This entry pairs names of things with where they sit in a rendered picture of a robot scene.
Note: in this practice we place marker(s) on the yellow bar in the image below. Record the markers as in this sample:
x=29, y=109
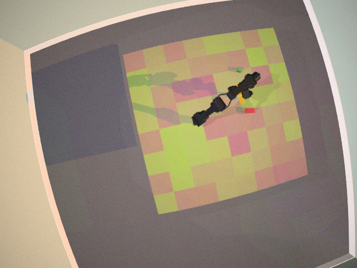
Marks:
x=240, y=98

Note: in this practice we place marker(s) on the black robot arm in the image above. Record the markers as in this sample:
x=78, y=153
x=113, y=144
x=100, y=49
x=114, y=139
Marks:
x=217, y=105

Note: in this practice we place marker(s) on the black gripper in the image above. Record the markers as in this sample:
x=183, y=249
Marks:
x=232, y=87

